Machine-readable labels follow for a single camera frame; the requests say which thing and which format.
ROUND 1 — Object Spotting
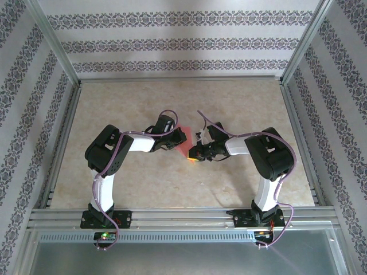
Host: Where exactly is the pink paper sheet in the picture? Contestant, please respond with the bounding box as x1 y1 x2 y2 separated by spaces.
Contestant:
176 125 201 161

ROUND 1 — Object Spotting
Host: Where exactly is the grey metal sheet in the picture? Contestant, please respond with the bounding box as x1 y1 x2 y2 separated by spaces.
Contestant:
25 229 345 275

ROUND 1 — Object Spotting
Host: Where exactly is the circuit board with yellow light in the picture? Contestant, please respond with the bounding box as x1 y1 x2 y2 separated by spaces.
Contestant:
253 230 275 240

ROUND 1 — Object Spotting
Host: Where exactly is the circuit board with green light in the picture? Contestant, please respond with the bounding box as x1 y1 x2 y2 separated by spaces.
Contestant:
93 231 117 241

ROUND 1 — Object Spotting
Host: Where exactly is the aluminium table edge rail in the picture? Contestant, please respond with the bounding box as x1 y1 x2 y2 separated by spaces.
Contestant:
40 81 83 209
77 74 284 84
279 81 326 207

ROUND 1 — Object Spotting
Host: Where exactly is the aluminium mounting rail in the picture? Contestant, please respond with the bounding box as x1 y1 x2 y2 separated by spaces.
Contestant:
28 207 339 230

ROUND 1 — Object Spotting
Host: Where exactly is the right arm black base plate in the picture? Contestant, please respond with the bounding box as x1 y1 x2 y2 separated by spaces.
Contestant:
232 208 285 229

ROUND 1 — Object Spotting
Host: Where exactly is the grey slotted cable duct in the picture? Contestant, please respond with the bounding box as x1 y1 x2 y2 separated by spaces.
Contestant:
38 231 256 243

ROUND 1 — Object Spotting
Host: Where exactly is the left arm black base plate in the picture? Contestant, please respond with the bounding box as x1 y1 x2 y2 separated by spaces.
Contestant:
80 210 132 230

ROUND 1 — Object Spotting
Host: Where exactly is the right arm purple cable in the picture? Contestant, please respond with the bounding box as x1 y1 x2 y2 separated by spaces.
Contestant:
197 110 298 249

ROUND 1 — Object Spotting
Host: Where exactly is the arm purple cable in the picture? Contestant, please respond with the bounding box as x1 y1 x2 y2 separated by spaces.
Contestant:
197 110 298 249
91 109 180 252

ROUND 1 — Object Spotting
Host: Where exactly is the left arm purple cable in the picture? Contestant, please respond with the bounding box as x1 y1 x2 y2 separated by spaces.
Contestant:
91 109 180 252

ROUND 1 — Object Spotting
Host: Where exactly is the aluminium frame post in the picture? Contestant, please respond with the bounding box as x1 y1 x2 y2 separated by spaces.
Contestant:
24 0 83 87
279 0 336 85

